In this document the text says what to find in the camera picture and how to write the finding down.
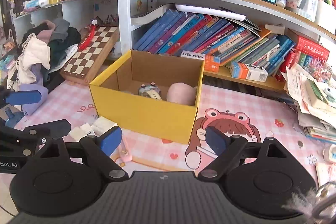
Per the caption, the row of leaning books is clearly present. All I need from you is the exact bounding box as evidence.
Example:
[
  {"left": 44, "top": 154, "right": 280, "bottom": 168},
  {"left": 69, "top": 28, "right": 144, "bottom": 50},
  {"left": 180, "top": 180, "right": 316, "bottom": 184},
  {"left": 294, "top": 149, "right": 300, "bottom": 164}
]
[{"left": 131, "top": 5, "right": 329, "bottom": 75}]

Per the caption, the wooden chess board box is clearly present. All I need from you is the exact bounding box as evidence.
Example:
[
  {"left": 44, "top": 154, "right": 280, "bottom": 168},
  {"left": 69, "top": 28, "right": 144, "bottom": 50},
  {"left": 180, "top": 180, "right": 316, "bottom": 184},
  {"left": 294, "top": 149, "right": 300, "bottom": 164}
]
[{"left": 60, "top": 26, "right": 120, "bottom": 85}]

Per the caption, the yellow cardboard box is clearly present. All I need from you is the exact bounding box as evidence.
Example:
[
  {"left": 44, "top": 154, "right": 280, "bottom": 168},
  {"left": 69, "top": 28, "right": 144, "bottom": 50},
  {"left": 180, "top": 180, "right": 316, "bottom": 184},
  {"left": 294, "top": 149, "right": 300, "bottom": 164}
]
[{"left": 89, "top": 50, "right": 205, "bottom": 144}]

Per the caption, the orange white small carton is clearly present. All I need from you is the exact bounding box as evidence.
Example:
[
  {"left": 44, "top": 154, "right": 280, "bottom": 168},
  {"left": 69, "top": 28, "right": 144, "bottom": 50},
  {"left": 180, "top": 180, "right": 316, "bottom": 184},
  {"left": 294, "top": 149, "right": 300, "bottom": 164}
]
[{"left": 230, "top": 61, "right": 268, "bottom": 83}]

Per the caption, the pink utility knife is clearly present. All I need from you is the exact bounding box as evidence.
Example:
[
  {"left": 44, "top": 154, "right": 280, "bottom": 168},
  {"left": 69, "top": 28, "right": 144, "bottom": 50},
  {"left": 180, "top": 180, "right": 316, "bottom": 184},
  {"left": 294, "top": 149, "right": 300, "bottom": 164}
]
[{"left": 116, "top": 136, "right": 133, "bottom": 167}]

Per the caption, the white power adapter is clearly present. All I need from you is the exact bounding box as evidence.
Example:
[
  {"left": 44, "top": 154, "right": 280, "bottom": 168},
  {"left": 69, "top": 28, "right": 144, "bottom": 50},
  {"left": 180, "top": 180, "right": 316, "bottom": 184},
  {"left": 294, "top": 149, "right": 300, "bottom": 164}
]
[{"left": 69, "top": 123, "right": 95, "bottom": 141}]

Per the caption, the pile of clothes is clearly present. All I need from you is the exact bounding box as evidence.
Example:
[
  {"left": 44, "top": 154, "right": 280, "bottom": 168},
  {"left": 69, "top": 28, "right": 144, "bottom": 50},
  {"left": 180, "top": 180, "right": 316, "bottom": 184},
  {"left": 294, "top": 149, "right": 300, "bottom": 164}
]
[{"left": 6, "top": 18, "right": 81, "bottom": 116}]

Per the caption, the white square eraser block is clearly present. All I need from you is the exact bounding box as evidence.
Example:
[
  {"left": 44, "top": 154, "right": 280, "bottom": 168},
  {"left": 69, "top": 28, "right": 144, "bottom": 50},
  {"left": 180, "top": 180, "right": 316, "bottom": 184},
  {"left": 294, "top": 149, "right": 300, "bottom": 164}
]
[{"left": 91, "top": 116, "right": 117, "bottom": 136}]

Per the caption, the stack of papers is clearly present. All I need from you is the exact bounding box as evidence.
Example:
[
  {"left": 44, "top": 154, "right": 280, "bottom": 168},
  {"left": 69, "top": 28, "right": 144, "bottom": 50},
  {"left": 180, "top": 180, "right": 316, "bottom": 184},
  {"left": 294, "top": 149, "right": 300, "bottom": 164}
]
[{"left": 285, "top": 63, "right": 335, "bottom": 144}]

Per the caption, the pink checkered desk mat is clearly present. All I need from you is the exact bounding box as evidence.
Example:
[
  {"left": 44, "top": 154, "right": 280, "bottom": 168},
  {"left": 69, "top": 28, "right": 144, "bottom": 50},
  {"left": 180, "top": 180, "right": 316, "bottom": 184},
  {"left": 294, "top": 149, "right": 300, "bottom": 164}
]
[{"left": 16, "top": 82, "right": 335, "bottom": 185}]

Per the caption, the white wooden bookshelf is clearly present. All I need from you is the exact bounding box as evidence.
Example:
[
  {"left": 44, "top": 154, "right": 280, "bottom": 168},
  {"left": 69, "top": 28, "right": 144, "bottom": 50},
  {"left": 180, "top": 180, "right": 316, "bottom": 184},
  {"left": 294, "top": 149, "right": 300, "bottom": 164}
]
[{"left": 14, "top": 0, "right": 335, "bottom": 67}]

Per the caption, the pink plush pig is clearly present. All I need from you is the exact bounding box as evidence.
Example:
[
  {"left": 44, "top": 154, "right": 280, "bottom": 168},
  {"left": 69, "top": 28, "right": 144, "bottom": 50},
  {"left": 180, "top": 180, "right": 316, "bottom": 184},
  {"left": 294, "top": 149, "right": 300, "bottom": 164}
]
[{"left": 166, "top": 83, "right": 197, "bottom": 106}]

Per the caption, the orange white usmile box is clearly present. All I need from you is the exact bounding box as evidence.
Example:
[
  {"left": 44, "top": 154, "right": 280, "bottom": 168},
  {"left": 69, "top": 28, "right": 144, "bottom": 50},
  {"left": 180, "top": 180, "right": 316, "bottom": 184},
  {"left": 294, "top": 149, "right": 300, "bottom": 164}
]
[{"left": 180, "top": 51, "right": 221, "bottom": 73}]

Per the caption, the grey frog kids watch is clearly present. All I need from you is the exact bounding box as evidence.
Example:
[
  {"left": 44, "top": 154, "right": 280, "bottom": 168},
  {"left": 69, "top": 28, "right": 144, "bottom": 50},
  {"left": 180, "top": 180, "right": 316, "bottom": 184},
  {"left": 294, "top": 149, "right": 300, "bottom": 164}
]
[{"left": 138, "top": 82, "right": 162, "bottom": 100}]

